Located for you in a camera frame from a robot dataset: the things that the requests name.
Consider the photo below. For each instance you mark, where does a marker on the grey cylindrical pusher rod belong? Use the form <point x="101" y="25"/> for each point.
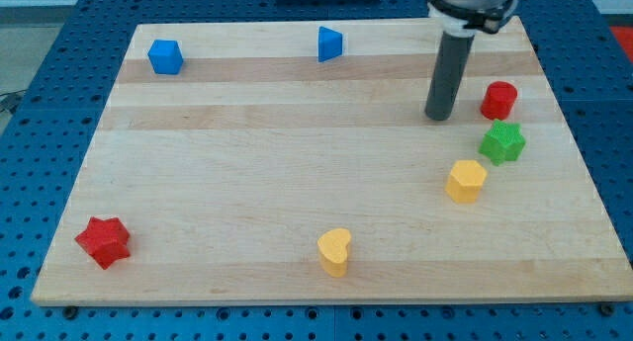
<point x="449" y="68"/>

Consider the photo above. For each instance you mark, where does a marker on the green star block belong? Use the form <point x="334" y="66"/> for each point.
<point x="502" y="142"/>

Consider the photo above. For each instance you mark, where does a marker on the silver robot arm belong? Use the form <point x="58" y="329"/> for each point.
<point x="461" y="20"/>

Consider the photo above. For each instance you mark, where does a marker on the wooden board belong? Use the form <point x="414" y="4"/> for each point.
<point x="226" y="175"/>

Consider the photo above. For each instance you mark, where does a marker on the red star block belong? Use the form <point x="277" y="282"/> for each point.
<point x="105" y="241"/>

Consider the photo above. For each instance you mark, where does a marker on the red cylinder block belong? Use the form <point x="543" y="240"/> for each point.
<point x="499" y="100"/>

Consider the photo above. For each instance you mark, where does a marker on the blue triangle block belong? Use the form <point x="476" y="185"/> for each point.
<point x="329" y="44"/>

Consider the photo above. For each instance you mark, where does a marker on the yellow hexagon block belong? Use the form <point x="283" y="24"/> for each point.
<point x="465" y="181"/>

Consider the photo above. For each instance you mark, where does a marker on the yellow heart block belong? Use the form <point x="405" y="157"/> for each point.
<point x="333" y="251"/>

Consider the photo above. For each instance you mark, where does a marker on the blue cube block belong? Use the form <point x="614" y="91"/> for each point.
<point x="165" y="57"/>

